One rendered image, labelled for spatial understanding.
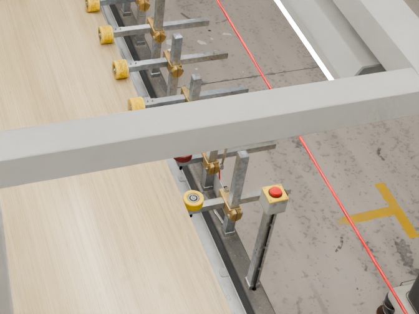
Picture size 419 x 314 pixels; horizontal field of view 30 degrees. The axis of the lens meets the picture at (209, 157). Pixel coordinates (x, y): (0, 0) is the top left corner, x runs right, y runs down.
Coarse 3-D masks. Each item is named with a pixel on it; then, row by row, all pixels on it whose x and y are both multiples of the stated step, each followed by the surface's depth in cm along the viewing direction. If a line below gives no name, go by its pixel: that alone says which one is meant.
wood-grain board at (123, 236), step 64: (0, 0) 370; (64, 0) 375; (0, 64) 337; (64, 64) 342; (0, 128) 310; (0, 192) 288; (64, 192) 291; (128, 192) 295; (64, 256) 271; (128, 256) 274; (192, 256) 277
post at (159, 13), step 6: (156, 0) 345; (162, 0) 344; (156, 6) 347; (162, 6) 346; (156, 12) 349; (162, 12) 349; (156, 18) 350; (162, 18) 351; (156, 24) 352; (162, 24) 354; (156, 30) 355; (162, 30) 356; (156, 42) 360; (156, 48) 362; (156, 54) 365; (156, 72) 373
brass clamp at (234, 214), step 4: (220, 192) 305; (224, 192) 305; (228, 192) 305; (220, 196) 306; (224, 196) 303; (224, 200) 302; (224, 204) 302; (228, 204) 300; (224, 208) 303; (228, 208) 299; (232, 208) 299; (236, 208) 299; (240, 208) 300; (228, 212) 300; (232, 212) 298; (236, 212) 298; (240, 212) 299; (228, 216) 299; (232, 216) 298; (236, 216) 300; (240, 216) 300; (232, 220) 300; (236, 220) 301
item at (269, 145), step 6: (252, 144) 326; (258, 144) 327; (264, 144) 327; (270, 144) 327; (222, 150) 322; (228, 150) 322; (234, 150) 322; (240, 150) 323; (246, 150) 324; (252, 150) 326; (258, 150) 327; (264, 150) 328; (192, 156) 317; (198, 156) 318; (222, 156) 322; (228, 156) 323; (186, 162) 316; (192, 162) 318; (198, 162) 319
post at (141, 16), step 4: (140, 12) 376; (144, 12) 377; (140, 16) 378; (144, 16) 379; (140, 20) 379; (144, 20) 380; (140, 24) 381; (136, 36) 389; (140, 36) 387; (144, 36) 387; (140, 40) 388
